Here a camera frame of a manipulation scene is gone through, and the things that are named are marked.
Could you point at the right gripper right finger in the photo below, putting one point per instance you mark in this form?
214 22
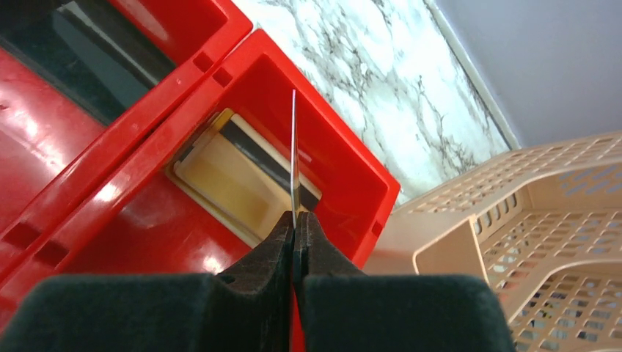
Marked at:
343 309

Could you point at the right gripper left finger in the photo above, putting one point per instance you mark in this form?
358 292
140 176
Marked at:
244 308

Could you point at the gold credit card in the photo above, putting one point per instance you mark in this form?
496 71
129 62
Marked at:
235 174
294 168

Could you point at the black card in bin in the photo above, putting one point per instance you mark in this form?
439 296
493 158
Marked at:
87 50

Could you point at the right red plastic bin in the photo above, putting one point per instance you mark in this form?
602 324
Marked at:
256 80

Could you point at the red plastic bin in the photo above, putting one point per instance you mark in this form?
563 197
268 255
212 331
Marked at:
160 228
256 80

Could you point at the peach desk organizer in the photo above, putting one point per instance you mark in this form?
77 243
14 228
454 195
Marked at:
541 225

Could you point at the middle red plastic bin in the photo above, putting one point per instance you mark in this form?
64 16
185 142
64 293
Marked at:
160 228

